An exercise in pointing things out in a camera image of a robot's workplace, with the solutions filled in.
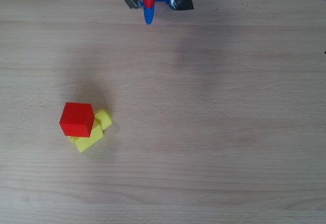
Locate red cube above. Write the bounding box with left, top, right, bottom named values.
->
left=59, top=102, right=95, bottom=138

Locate yellow square cup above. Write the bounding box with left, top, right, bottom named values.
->
left=67, top=109, right=113, bottom=153

